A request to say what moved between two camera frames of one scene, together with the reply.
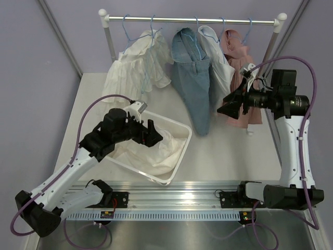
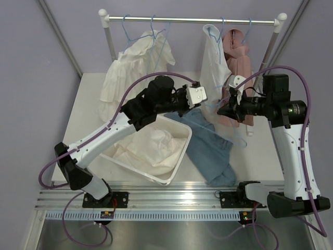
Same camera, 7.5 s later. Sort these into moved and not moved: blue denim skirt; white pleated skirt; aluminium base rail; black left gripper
Moved: black left gripper; blue denim skirt
Not moved: white pleated skirt; aluminium base rail
